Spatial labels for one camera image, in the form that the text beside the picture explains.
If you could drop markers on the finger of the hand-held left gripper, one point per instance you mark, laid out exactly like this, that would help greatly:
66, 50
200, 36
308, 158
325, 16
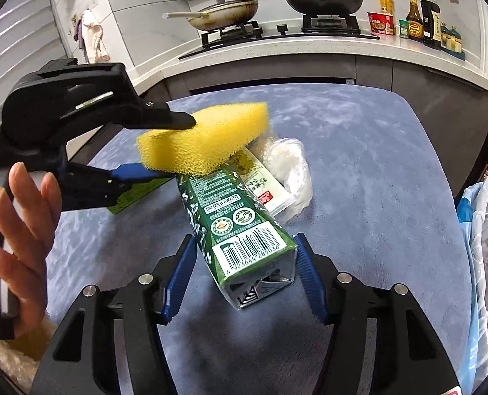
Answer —
141, 171
161, 118

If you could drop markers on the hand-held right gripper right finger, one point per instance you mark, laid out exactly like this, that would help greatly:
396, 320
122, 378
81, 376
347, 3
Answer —
310, 284

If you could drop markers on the green slim box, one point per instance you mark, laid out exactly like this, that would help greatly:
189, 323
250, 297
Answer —
145, 193

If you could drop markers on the white flat packet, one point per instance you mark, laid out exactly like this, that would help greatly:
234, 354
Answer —
264, 185

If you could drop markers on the grey hanging cloth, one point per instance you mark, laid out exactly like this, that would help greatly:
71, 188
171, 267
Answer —
78, 35

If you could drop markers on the green milk carton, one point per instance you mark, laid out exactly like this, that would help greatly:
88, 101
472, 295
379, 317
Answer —
227, 222

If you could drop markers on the small green-capped jar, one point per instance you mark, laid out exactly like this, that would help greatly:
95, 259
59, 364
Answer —
403, 28

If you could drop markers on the black gas stove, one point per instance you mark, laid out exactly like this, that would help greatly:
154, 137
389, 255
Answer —
268, 37

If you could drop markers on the beige frying pan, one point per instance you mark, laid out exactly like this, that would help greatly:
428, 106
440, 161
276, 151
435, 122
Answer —
223, 18

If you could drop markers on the white kitchen counter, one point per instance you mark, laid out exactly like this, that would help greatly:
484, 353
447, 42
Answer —
392, 53

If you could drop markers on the blue seasoning jar rack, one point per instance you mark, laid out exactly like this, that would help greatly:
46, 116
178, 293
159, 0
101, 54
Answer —
453, 43

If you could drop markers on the blue-grey velvet tablecloth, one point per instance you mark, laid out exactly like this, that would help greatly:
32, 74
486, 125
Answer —
371, 152

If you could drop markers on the person's left hand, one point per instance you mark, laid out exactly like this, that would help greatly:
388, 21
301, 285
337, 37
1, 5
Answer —
26, 255

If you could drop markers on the red instant noodle cup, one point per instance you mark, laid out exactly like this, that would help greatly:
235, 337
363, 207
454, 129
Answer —
381, 24

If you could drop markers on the black wok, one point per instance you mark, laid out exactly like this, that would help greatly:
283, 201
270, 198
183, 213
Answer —
322, 6

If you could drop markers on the clear plastic bag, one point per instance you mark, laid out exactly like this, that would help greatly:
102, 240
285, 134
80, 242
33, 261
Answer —
289, 164

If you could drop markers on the dark soy sauce bottle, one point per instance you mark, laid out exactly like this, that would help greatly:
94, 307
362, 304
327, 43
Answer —
431, 24

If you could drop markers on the trash bin with plastic liner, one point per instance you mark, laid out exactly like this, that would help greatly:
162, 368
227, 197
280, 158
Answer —
480, 255

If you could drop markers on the brown sauce bottle yellow label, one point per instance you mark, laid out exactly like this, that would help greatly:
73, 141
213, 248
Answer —
414, 22

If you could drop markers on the yellow packet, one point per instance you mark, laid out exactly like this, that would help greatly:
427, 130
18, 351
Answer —
385, 2

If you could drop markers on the glass pan lid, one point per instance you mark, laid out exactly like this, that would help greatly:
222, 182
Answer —
227, 8

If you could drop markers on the yellow sponge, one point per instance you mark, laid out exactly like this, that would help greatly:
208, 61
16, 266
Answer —
211, 140

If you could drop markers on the white pink hanging towel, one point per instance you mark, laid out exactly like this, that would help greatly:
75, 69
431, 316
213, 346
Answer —
93, 37

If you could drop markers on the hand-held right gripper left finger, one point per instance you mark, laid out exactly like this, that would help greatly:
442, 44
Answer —
180, 284

